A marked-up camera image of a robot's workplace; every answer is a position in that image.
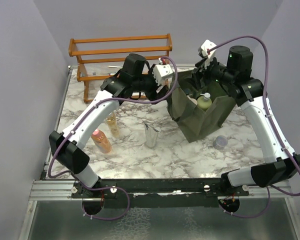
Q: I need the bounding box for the purple cable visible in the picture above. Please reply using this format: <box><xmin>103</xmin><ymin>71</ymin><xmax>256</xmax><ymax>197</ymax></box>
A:
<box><xmin>47</xmin><ymin>56</ymin><xmax>179</xmax><ymax>221</ymax></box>
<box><xmin>207</xmin><ymin>35</ymin><xmax>300</xmax><ymax>218</ymax></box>

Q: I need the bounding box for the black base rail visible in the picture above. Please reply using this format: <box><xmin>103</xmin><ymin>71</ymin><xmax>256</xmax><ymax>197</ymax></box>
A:
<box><xmin>71</xmin><ymin>177</ymin><xmax>249</xmax><ymax>209</ymax></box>

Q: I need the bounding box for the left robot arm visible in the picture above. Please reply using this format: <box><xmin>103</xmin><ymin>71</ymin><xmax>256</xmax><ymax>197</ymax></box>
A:
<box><xmin>48</xmin><ymin>53</ymin><xmax>174</xmax><ymax>198</ymax></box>

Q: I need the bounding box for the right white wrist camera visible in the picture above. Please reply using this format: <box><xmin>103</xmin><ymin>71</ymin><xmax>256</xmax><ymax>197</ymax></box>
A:
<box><xmin>198</xmin><ymin>39</ymin><xmax>217</xmax><ymax>69</ymax></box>

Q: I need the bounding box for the orange wooden shelf rack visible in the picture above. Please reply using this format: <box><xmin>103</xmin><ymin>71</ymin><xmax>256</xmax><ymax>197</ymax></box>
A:
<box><xmin>68</xmin><ymin>33</ymin><xmax>173</xmax><ymax>104</ymax></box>

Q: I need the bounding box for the green canvas bag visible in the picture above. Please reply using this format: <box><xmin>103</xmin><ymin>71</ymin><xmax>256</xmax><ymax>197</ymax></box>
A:
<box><xmin>166</xmin><ymin>70</ymin><xmax>236</xmax><ymax>143</ymax></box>

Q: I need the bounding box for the green lotion bottle white cap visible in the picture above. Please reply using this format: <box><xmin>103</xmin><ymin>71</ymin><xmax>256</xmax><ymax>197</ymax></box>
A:
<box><xmin>197</xmin><ymin>92</ymin><xmax>212</xmax><ymax>111</ymax></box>

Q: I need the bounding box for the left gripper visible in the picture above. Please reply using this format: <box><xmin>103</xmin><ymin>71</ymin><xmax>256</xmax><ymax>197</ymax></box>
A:
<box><xmin>132</xmin><ymin>64</ymin><xmax>168</xmax><ymax>104</ymax></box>

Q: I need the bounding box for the silver foil pouch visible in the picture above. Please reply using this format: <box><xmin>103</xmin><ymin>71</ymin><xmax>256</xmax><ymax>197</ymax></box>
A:
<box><xmin>144</xmin><ymin>122</ymin><xmax>160</xmax><ymax>149</ymax></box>

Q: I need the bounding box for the pink orange bottle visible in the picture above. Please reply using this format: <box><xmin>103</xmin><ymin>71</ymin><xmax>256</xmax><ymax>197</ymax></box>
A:
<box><xmin>91</xmin><ymin>129</ymin><xmax>112</xmax><ymax>154</ymax></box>

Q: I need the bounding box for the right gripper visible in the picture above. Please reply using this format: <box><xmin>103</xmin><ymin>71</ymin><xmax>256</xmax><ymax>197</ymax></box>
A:
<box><xmin>184</xmin><ymin>53</ymin><xmax>235</xmax><ymax>90</ymax></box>

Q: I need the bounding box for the green white marker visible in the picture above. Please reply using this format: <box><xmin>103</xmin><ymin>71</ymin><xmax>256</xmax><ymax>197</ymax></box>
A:
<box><xmin>107</xmin><ymin>65</ymin><xmax>122</xmax><ymax>69</ymax></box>

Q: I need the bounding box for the small purple jar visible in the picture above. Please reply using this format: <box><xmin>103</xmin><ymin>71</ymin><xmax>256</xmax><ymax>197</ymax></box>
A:
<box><xmin>213</xmin><ymin>135</ymin><xmax>228</xmax><ymax>150</ymax></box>

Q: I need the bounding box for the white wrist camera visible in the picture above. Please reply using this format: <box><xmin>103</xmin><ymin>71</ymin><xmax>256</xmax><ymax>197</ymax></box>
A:
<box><xmin>198</xmin><ymin>39</ymin><xmax>217</xmax><ymax>69</ymax></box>
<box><xmin>152</xmin><ymin>64</ymin><xmax>174</xmax><ymax>86</ymax></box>

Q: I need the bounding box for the small amber bottle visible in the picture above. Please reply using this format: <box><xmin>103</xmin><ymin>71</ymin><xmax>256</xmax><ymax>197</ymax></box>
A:
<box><xmin>105</xmin><ymin>112</ymin><xmax>120</xmax><ymax>138</ymax></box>

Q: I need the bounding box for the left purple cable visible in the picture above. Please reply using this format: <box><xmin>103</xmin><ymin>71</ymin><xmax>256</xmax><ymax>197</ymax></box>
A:
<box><xmin>47</xmin><ymin>56</ymin><xmax>179</xmax><ymax>221</ymax></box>

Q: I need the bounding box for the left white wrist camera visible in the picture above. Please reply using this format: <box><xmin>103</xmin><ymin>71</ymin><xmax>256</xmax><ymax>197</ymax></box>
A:
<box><xmin>152</xmin><ymin>64</ymin><xmax>174</xmax><ymax>86</ymax></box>

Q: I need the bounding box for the green bottle beige cap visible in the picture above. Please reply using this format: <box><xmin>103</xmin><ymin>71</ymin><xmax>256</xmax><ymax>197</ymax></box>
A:
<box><xmin>188</xmin><ymin>96</ymin><xmax>198</xmax><ymax>106</ymax></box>

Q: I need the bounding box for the clear square bottle black cap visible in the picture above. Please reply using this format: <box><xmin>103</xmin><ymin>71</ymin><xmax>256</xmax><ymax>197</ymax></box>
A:
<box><xmin>183</xmin><ymin>88</ymin><xmax>192</xmax><ymax>96</ymax></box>

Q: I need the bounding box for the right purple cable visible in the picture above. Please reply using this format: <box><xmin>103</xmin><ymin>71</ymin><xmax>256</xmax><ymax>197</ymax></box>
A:
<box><xmin>207</xmin><ymin>35</ymin><xmax>300</xmax><ymax>218</ymax></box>

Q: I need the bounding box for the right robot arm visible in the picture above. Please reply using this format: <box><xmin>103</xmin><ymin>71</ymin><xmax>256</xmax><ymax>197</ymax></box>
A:
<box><xmin>194</xmin><ymin>40</ymin><xmax>300</xmax><ymax>196</ymax></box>

